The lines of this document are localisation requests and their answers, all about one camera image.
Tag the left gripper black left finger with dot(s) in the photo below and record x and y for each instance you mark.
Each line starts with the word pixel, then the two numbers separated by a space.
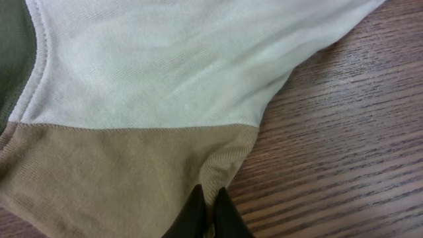
pixel 191 221

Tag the beige and tan shirt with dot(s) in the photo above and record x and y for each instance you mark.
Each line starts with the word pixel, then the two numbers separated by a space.
pixel 113 111

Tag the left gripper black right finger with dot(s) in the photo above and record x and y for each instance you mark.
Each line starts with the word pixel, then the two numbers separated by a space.
pixel 228 222

